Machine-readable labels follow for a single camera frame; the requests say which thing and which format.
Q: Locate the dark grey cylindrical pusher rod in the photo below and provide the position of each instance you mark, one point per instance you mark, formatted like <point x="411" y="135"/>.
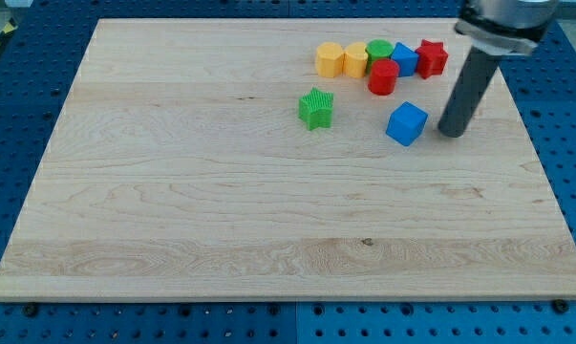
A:
<point x="475" y="75"/>

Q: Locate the blue cube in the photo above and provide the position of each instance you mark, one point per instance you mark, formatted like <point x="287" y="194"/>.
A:
<point x="406" y="123"/>

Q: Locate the red star block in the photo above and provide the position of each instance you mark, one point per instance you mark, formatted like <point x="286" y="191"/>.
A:
<point x="432" y="58"/>

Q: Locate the green star block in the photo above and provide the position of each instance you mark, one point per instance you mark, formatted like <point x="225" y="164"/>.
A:
<point x="315" y="109"/>

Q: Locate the blue triangular block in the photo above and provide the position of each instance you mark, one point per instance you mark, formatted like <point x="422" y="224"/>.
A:
<point x="406" y="59"/>

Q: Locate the red cylinder block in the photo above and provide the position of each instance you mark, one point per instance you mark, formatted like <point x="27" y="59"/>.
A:
<point x="383" y="77"/>

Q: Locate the green cylinder block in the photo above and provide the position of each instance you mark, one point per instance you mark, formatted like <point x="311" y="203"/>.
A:
<point x="378" y="49"/>

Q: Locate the yellow heart block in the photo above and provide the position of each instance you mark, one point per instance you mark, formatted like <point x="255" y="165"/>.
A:
<point x="355" y="60"/>

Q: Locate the yellow hexagon block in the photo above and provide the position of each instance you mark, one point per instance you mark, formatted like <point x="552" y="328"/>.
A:
<point x="329" y="59"/>

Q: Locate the black bolt front right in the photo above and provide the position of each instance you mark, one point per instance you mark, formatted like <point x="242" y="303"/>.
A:
<point x="560" y="306"/>

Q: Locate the black bolt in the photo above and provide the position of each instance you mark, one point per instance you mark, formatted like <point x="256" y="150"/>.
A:
<point x="30" y="310"/>
<point x="560" y="306"/>

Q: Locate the light wooden board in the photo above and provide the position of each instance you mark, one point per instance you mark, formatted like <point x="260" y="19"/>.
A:
<point x="178" y="170"/>

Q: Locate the black bolt front left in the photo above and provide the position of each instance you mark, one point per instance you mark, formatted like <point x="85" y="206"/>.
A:
<point x="30" y="310"/>

